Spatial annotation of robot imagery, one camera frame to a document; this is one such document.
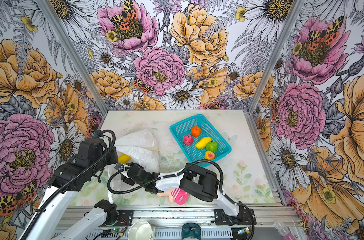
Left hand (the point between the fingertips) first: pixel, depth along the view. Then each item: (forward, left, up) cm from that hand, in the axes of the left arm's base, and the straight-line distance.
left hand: (113, 156), depth 70 cm
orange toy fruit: (+27, -40, -18) cm, 52 cm away
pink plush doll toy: (-14, -31, -16) cm, 37 cm away
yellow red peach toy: (+9, -48, -18) cm, 52 cm away
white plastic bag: (+7, -10, -3) cm, 12 cm away
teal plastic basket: (+32, -32, -18) cm, 49 cm away
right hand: (0, -1, -16) cm, 16 cm away
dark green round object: (-28, -35, -15) cm, 47 cm away
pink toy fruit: (+20, -35, -17) cm, 44 cm away
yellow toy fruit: (+19, -45, -20) cm, 52 cm away
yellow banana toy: (-6, -9, +9) cm, 14 cm away
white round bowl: (-26, -12, -24) cm, 37 cm away
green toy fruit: (+16, -50, -17) cm, 55 cm away
